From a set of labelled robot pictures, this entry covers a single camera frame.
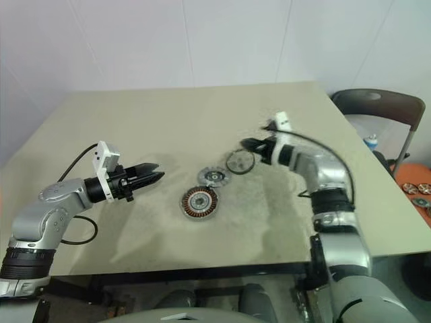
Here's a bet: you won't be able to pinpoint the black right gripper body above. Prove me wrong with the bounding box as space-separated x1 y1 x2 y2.
257 132 277 166

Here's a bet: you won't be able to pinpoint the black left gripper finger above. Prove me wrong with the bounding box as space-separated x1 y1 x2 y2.
129 171 166 191
127 162 162 179

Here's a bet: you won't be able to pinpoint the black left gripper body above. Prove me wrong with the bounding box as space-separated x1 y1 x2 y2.
106 166 136 203

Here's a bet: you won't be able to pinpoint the silver spoked end plate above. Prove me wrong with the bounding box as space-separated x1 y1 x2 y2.
224 150 256 175

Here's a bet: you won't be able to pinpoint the grey motor end cover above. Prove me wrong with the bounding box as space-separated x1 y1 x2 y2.
197 166 232 186

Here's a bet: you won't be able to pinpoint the silver motor housing copper coils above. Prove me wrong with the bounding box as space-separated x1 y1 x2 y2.
178 185 222 220

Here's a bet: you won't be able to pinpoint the orange tray of motor parts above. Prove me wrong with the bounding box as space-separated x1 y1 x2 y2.
392 163 431 233

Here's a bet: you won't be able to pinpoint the black folding chair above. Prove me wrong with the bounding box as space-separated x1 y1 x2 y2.
331 88 426 172

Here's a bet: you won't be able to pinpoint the dark grey rounded shape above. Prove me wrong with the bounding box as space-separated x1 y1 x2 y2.
237 283 279 312

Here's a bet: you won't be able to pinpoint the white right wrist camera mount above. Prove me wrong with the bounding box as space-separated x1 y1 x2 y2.
271 110 293 166

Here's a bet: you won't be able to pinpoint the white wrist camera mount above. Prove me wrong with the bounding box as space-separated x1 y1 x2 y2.
92 140 121 205
271 110 293 166

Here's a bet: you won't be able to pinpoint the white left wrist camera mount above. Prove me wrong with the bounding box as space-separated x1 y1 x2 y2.
92 140 121 205

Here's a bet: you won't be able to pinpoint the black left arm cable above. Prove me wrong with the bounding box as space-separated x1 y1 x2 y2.
59 144 99 246

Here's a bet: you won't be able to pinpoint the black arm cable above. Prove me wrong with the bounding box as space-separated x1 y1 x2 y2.
59 144 99 246
288 130 357 206

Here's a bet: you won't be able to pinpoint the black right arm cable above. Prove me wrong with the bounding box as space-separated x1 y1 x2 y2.
288 130 357 206

